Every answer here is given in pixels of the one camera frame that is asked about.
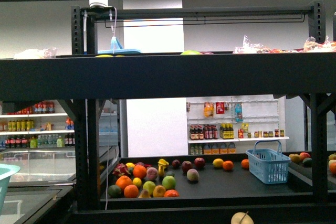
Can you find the peach far shelf centre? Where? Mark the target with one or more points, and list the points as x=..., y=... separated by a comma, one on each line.
x=192, y=175

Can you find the blue tray on top shelf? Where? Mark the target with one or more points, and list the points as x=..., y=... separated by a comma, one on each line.
x=116, y=48

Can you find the black metal shelving rack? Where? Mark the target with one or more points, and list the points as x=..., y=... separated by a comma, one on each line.
x=81, y=80

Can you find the light teal plastic basket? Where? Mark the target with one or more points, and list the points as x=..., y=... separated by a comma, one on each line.
x=6, y=172

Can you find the white store shelf left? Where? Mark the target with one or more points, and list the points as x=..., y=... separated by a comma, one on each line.
x=42, y=125

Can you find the glass freezer chest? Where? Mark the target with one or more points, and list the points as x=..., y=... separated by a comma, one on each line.
x=43, y=189

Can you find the white pear top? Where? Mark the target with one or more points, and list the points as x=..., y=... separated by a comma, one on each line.
x=241, y=218

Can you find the clear plastic bag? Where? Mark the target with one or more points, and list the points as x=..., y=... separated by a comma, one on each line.
x=309, y=46
x=47, y=53

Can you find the white store shelf right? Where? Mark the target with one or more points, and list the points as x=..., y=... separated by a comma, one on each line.
x=233, y=124

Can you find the orange front far shelf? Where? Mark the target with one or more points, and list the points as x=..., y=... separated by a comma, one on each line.
x=131, y=191

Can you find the red apple far shelf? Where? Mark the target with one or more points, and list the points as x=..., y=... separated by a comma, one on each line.
x=199, y=163

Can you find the white store shelf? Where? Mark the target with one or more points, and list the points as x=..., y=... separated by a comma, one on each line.
x=233, y=124
x=42, y=125

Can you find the clear plastic bag left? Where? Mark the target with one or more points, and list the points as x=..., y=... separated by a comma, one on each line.
x=47, y=53

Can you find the green apple far shelf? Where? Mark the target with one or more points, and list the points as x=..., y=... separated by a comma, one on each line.
x=169, y=182

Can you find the dragon fruit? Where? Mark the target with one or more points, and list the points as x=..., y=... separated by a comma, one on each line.
x=121, y=170

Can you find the blue plastic basket far shelf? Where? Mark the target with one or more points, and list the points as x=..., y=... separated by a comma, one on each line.
x=268, y=165

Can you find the clear plastic bag right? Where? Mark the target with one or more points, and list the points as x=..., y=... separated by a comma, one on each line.
x=309, y=46

